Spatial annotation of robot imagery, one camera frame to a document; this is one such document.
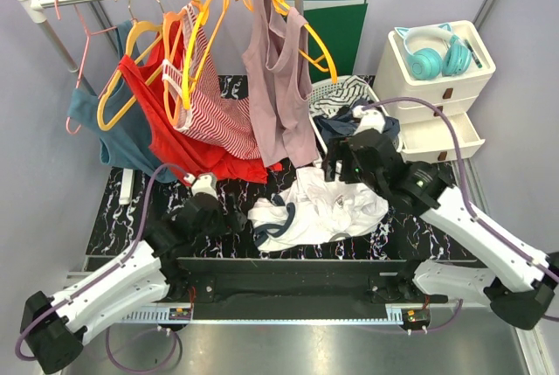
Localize mauve tank top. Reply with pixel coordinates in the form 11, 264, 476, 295
242, 0, 319, 167

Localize red white striped tank top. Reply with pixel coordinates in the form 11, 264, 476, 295
173, 3, 261, 160

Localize teal cat-ear headphones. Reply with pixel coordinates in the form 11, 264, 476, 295
394, 23, 473, 80

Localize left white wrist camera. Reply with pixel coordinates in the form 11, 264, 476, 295
183, 173, 217, 198

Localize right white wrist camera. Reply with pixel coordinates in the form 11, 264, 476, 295
352, 105, 386, 135

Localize teal pen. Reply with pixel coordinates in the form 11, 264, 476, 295
464, 39, 483, 69

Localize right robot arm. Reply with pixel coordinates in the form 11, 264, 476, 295
322, 129, 558, 330

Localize striped white garment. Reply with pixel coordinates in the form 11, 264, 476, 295
309, 75, 373, 118

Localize white laundry basket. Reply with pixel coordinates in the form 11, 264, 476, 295
309, 75, 378, 167

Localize white printed tank top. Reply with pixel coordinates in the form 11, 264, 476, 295
247, 167, 389, 253

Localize teal blue tank top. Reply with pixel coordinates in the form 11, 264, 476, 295
67, 20, 176, 184

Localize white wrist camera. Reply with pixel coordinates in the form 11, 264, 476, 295
183, 173, 217, 198
352, 105, 386, 135

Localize white power strip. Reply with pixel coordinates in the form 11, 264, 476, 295
119, 169, 135, 205

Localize yellow-orange plastic hanger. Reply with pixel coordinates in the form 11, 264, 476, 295
182, 0, 231, 110

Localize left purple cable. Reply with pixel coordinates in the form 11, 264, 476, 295
15, 163, 197, 363

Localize pink wire hanger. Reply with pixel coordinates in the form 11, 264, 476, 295
54, 0, 117, 135

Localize orange hanger holding mauve top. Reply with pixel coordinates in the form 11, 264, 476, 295
236, 0, 340, 85

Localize green folder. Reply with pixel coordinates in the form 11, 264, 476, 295
304, 0, 369, 76

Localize navy blue garment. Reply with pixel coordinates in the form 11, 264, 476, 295
314, 109, 400, 149

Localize yellow hanger on left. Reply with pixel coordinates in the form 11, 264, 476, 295
97, 19, 165, 133

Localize white drawer unit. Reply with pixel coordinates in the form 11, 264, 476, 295
373, 20, 496, 163

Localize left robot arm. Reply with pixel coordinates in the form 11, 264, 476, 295
19, 193, 247, 374

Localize black base bar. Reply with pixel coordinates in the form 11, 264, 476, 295
178, 258, 426, 323

